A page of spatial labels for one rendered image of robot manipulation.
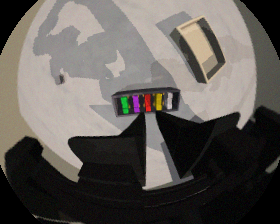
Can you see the yellow fuse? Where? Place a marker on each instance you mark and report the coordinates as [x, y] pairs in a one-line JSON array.
[[158, 102]]

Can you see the small beige tray with dark walls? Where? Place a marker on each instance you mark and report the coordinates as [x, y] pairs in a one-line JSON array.
[[200, 48]]

